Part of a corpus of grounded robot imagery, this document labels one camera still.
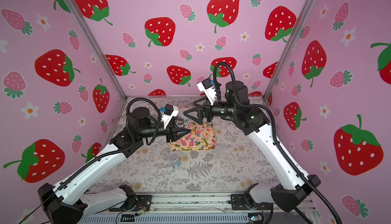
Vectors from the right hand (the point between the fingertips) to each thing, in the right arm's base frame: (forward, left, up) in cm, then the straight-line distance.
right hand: (187, 111), depth 56 cm
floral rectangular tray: (+6, +11, -43) cm, 45 cm away
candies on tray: (+15, -4, -43) cm, 45 cm away
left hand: (-1, 0, -9) cm, 9 cm away
